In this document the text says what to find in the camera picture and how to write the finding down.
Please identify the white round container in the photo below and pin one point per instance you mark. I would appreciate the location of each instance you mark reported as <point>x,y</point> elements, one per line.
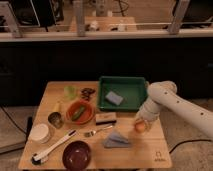
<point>40,133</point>

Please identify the silver fork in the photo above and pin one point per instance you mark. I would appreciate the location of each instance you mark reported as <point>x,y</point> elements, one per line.
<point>93,132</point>

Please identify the dark grapes bunch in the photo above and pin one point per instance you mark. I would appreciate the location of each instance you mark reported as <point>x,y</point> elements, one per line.
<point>86,93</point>

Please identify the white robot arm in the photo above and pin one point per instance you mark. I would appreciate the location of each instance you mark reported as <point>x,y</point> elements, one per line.
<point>164,94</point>

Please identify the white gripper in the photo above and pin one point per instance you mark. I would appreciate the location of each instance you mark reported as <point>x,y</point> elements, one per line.
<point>148,113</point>

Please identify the green plastic bin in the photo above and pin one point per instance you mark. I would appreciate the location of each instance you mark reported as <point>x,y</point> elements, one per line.
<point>133,90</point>

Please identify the red-orange apple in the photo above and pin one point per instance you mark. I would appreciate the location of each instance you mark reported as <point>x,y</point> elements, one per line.
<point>140,127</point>

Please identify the grey folded cloth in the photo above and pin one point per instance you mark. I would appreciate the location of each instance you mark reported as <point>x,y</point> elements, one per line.
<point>116,140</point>

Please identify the orange plate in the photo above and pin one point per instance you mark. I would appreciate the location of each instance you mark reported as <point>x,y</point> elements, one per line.
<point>85,117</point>

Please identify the green plastic cup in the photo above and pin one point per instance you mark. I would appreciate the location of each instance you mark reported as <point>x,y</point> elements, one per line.
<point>70,92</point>

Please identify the white dish brush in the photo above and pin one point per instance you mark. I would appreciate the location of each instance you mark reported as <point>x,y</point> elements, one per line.
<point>40,158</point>

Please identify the green cucumber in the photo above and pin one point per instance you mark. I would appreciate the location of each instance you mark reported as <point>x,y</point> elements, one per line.
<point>78,113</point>

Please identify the dark maroon bowl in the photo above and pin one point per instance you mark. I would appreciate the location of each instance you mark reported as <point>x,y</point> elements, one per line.
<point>76,156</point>

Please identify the wooden block eraser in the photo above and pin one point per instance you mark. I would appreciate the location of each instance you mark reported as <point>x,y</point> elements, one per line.
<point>104,118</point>

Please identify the blue-grey sponge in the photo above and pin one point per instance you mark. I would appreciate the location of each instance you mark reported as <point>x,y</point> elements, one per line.
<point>114,98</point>

